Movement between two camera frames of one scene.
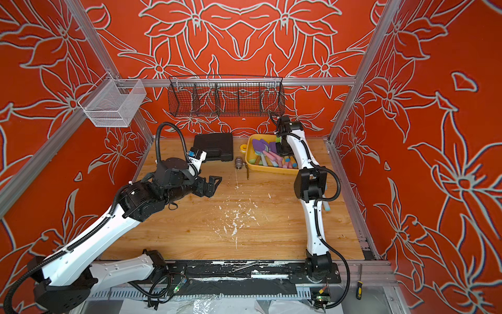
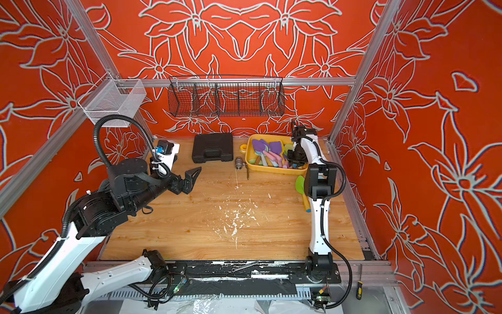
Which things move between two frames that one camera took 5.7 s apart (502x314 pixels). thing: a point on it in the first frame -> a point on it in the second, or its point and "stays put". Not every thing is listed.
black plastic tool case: x=219 y=146 stays put
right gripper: x=284 y=150 -> x=295 y=159
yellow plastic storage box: x=261 y=153 stays put
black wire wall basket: x=225 y=96 stays put
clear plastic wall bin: x=112 y=102 stays put
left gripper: x=202 y=190 -> x=189 y=180
